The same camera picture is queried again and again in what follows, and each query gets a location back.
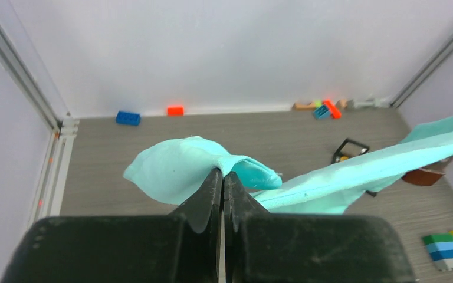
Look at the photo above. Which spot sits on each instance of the orange-red toy brick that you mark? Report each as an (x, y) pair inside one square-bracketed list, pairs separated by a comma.
[(335, 113)]

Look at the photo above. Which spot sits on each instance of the wooden toy block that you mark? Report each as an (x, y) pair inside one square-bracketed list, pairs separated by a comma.
[(309, 106)]

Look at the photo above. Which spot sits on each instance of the brown wooden metronome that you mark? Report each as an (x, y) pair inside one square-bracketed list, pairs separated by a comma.
[(429, 174)]

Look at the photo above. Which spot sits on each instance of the blue toy brick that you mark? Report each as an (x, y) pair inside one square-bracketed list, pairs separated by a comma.
[(128, 118)]

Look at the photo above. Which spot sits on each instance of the teal toy block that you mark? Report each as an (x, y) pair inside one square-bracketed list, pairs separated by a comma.
[(322, 112)]

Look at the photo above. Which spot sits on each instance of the black case with gold brooch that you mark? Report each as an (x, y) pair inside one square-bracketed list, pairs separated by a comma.
[(348, 149)]

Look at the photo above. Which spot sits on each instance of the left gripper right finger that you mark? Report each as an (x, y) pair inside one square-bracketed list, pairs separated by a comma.
[(268, 247)]

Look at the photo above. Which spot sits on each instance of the small orange toy brick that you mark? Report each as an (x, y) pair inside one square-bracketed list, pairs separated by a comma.
[(175, 111)]

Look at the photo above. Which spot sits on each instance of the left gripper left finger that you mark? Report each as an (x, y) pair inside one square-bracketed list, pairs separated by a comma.
[(182, 246)]

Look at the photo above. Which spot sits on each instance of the stacked green blue grey bricks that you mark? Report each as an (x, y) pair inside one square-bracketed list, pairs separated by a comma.
[(440, 249)]

